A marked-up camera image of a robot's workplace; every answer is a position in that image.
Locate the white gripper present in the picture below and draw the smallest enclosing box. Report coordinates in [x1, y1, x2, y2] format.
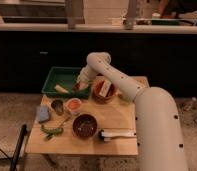
[77, 65, 94, 83]

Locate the dark grapes bunch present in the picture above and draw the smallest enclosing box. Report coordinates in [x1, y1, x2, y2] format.
[72, 83, 83, 92]

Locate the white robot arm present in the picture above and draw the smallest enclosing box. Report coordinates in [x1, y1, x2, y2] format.
[77, 52, 189, 171]

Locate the green plastic tray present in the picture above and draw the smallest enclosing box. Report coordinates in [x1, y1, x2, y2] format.
[42, 67, 91, 99]

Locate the white box in bowl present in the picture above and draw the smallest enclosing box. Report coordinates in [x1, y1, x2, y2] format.
[99, 80, 111, 97]

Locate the yellow food piece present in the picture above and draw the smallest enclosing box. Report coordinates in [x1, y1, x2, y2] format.
[54, 85, 69, 93]

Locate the brown wooden bowl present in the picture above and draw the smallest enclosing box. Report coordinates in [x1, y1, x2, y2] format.
[92, 77, 117, 104]

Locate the orange filled cup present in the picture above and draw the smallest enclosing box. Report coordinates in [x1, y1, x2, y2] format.
[66, 98, 82, 115]

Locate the small metal cup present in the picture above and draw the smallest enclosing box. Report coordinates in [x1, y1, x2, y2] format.
[51, 99, 64, 115]

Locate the metal spoon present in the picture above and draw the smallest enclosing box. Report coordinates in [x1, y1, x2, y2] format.
[58, 116, 72, 128]

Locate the green and white item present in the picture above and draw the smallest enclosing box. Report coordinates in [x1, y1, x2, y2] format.
[118, 94, 129, 102]

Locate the dark brown bowl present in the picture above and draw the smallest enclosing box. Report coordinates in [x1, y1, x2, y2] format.
[73, 114, 97, 139]

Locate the blue sponge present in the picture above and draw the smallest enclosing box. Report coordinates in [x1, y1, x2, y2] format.
[37, 106, 50, 123]

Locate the wooden table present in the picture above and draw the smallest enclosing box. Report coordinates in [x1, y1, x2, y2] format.
[24, 75, 150, 168]

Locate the green pepper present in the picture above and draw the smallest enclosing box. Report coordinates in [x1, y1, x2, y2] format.
[41, 125, 63, 139]

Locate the black pole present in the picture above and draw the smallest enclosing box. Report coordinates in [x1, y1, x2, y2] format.
[9, 124, 27, 171]

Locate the white brush black handle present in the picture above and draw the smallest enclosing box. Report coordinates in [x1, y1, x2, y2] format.
[98, 130, 136, 141]

